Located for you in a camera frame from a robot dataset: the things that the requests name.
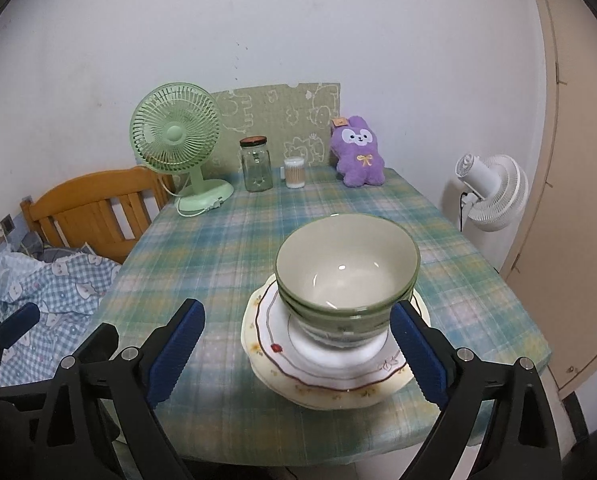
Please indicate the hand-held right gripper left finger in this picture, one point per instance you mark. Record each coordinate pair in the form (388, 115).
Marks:
(176, 355)

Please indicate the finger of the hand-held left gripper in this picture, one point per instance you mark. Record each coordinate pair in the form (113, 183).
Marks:
(21, 322)
(101, 340)

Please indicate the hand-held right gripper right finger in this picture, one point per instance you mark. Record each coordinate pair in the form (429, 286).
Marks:
(418, 355)

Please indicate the white plate with red rim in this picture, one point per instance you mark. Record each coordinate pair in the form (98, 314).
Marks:
(273, 330)

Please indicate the round cream yellow-flower plate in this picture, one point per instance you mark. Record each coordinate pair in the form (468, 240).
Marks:
(328, 403)

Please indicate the blue checkered printed blanket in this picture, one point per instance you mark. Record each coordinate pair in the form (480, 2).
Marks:
(68, 285)

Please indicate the grey plaid cloth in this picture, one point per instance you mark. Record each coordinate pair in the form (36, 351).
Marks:
(38, 250)

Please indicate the green plaid tablecloth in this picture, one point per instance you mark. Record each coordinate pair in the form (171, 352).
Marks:
(218, 260)

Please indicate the wooden bed headboard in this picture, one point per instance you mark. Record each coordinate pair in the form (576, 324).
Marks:
(78, 200)

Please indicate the white standing fan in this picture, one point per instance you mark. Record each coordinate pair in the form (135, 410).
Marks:
(493, 195)

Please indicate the purple plush rabbit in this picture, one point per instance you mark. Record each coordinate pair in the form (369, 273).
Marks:
(358, 165)

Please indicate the glass jar with dark lid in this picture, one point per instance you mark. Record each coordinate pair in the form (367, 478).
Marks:
(256, 170)

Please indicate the cotton swab container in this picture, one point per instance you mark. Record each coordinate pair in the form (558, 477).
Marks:
(294, 175)

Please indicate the green desk fan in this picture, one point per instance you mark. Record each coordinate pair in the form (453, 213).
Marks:
(173, 132)

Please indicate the beige door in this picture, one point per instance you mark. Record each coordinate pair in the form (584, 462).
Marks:
(578, 185)

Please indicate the green printed board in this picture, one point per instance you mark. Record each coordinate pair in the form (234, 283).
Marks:
(278, 110)

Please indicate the wall socket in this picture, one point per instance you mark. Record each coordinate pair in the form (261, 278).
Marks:
(2, 230)

